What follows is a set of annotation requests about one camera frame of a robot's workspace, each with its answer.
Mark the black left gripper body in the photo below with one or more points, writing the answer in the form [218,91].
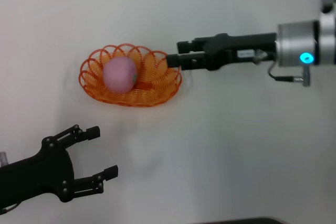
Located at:
[34,176]

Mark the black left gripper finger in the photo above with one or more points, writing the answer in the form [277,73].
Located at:
[92,132]
[111,171]

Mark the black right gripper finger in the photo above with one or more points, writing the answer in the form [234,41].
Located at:
[173,61]
[183,47]

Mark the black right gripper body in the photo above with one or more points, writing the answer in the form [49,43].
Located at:
[228,48]

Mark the orange plastic woven basket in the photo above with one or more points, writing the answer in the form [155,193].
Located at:
[155,90]

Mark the pink plush peach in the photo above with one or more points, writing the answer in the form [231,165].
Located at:
[118,75]

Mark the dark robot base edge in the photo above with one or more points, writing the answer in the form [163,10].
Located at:
[244,221]

